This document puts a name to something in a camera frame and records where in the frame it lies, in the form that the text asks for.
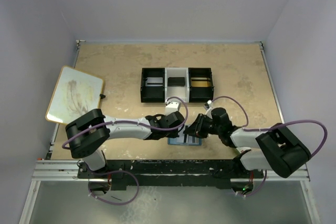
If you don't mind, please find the white striped credit card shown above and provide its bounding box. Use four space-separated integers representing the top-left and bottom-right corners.
176 134 202 146

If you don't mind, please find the blue leather card holder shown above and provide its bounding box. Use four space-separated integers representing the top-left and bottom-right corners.
167 125 202 146

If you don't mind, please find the black and white sorting tray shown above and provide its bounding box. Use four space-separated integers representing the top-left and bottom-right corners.
140 67 214 103

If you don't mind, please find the yellow framed whiteboard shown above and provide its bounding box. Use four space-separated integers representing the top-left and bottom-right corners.
45 66 104 125

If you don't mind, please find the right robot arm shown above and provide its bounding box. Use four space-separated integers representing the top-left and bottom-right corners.
183 108 312 178

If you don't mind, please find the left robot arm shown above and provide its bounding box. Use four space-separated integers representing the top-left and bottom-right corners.
62 109 187 172

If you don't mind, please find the black card in tray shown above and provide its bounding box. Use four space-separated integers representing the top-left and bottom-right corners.
167 77 186 87

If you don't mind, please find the gold card in tray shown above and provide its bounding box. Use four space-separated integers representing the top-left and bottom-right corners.
191 78 212 88

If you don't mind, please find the white card in tray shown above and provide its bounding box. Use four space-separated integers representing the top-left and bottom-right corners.
145 77 163 87

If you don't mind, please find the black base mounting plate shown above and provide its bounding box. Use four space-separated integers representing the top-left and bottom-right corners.
77 159 264 190

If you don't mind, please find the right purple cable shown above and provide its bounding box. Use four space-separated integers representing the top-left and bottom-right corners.
204 96 328 198

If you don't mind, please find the purple cable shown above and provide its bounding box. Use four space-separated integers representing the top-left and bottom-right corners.
204 96 328 198
61 97 189 205

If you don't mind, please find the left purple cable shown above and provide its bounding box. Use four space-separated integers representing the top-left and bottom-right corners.
61 97 189 205

